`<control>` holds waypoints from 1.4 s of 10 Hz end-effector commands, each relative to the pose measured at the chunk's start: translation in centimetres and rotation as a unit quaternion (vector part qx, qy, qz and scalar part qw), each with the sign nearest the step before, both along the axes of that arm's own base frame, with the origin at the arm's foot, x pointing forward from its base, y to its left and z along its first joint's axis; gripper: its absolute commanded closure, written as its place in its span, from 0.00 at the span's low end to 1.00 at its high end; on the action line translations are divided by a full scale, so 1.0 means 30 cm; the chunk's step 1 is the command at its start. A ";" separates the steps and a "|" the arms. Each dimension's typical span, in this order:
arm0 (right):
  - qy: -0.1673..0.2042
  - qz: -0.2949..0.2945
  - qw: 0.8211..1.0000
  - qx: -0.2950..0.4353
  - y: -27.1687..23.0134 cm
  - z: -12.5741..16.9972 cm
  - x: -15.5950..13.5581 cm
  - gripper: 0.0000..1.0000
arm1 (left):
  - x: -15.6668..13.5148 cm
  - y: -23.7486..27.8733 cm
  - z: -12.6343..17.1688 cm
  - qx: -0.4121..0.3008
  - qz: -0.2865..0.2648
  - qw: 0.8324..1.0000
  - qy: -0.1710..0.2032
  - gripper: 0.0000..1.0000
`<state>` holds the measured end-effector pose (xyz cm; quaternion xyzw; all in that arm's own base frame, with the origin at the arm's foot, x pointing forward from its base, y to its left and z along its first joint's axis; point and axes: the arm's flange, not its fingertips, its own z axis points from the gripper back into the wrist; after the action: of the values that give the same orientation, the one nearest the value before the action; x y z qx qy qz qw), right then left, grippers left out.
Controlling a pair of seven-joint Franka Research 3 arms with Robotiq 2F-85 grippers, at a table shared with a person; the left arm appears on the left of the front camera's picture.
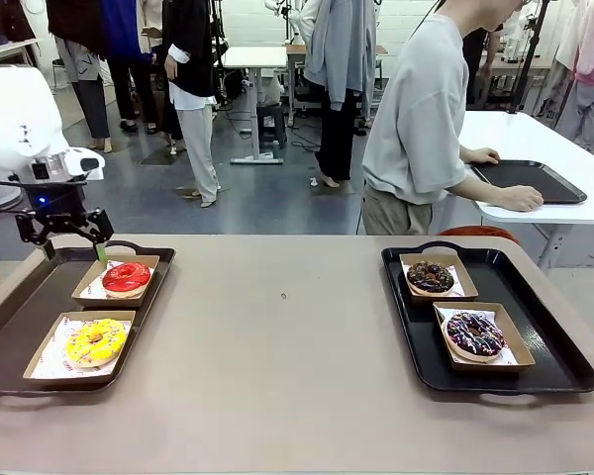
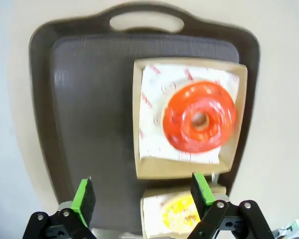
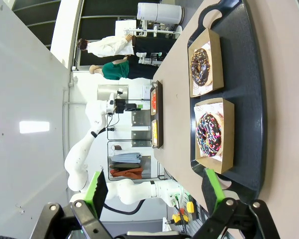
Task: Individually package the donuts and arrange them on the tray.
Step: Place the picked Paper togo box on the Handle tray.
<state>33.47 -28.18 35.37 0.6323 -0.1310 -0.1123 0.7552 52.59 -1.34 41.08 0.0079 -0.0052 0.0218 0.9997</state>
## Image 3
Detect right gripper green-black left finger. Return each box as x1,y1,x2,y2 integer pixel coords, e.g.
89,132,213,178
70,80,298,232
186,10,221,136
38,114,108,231
29,168,113,239

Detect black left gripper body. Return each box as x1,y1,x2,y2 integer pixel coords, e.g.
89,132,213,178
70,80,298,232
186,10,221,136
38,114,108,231
114,98,127,114

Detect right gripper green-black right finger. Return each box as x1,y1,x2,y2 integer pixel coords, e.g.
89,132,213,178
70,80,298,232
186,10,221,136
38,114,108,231
193,168,281,239

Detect green-black finger of the left gripper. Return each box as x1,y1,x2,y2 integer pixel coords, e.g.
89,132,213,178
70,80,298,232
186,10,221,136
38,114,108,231
126,103,143,112

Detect chocolate donut with rainbow sprinkles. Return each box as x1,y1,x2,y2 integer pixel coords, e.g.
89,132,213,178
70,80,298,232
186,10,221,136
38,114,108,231
196,112,222,157

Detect chocolate donut with orange bits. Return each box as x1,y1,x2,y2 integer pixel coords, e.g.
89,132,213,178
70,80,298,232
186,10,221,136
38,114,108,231
190,48,213,87

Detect grey metal cabinet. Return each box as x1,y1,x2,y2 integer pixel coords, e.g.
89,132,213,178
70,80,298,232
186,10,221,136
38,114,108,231
131,109,151,147

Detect person in green top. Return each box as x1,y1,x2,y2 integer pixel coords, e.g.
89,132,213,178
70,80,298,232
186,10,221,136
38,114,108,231
89,59,162,81

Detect orange hanging garment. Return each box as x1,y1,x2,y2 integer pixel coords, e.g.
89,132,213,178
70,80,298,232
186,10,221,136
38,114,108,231
109,167,144,179

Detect dark olive hanging garment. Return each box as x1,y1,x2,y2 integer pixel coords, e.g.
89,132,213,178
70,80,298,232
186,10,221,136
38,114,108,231
109,163,141,170

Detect blue hanging garment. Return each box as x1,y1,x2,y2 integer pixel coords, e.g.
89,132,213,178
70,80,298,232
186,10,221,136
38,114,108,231
111,152,142,164

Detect person white top black trousers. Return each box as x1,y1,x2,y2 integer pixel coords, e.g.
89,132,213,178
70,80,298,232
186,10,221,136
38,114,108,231
76,34,177,58

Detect white lab equipment stand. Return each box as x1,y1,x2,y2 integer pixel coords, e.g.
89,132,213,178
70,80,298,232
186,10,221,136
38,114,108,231
114,19,183,38

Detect rectangular ceiling light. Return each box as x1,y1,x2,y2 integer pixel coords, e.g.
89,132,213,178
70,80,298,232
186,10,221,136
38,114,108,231
19,120,50,134

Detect white cylindrical machine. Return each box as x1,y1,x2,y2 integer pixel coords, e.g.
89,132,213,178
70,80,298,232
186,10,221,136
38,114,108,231
136,2,185,25

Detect dark brown tray with handles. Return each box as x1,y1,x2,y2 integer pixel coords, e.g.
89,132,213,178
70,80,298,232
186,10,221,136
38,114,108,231
149,79,164,149

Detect thick black cable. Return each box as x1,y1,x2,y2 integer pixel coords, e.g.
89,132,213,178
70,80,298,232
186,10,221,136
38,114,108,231
103,200,146,215

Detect black rectangular tray with handles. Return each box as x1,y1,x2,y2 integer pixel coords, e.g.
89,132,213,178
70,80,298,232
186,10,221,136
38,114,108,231
186,0,268,209

